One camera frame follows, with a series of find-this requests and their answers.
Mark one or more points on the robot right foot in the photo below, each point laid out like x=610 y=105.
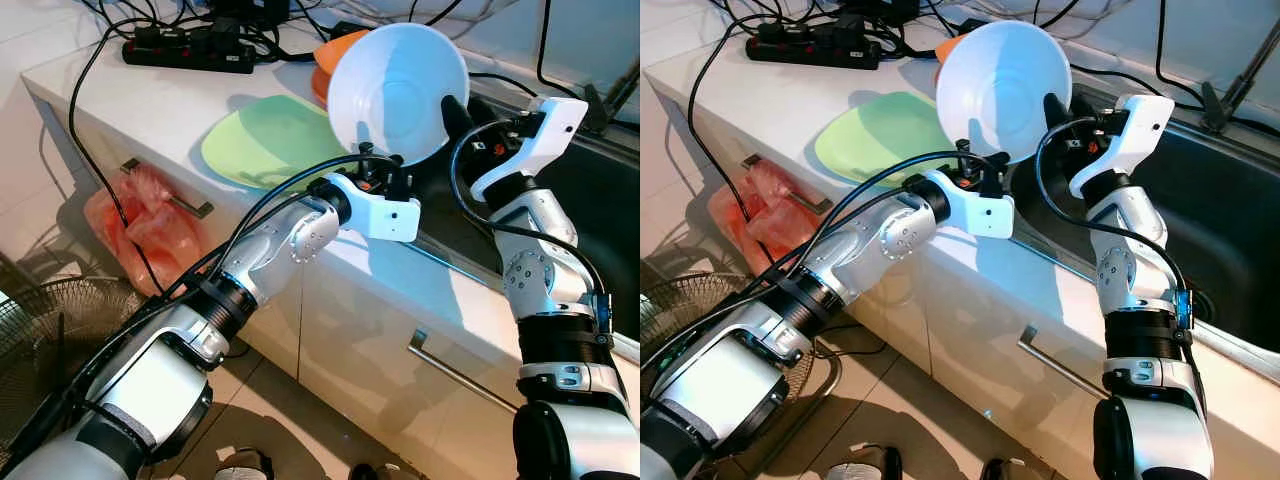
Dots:
x=1010 y=470
x=378 y=471

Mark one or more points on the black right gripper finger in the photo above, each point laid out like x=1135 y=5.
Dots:
x=457 y=118
x=1058 y=113

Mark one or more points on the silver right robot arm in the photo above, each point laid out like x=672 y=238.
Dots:
x=540 y=280
x=1130 y=280

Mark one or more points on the orange plate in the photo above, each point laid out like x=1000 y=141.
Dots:
x=320 y=88

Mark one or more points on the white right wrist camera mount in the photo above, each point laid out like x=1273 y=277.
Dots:
x=1140 y=125
x=545 y=130

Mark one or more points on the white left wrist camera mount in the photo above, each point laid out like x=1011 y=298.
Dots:
x=385 y=215
x=985 y=210

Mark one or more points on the white bowl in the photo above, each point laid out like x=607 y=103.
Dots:
x=385 y=80
x=990 y=80

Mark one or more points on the black power strip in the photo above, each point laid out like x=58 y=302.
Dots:
x=810 y=53
x=190 y=58

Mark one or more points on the black power adapter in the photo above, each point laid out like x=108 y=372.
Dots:
x=875 y=8
x=245 y=10

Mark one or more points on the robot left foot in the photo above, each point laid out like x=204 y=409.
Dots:
x=863 y=463
x=243 y=465

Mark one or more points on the orange bowl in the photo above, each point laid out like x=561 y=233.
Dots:
x=945 y=48
x=335 y=50

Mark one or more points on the red plastic bag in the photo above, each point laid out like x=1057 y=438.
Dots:
x=770 y=225
x=150 y=235

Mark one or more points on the black sink faucet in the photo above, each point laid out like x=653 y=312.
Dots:
x=1215 y=108
x=598 y=110

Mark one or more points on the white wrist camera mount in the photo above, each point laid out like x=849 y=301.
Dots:
x=1140 y=125
x=385 y=215
x=985 y=210
x=545 y=130

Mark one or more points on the green plate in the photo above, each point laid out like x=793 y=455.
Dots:
x=875 y=135
x=265 y=140

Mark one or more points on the white cabinet door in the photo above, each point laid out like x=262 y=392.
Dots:
x=970 y=330
x=350 y=330

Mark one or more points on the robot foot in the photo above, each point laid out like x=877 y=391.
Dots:
x=243 y=465
x=1010 y=470
x=378 y=471
x=863 y=463

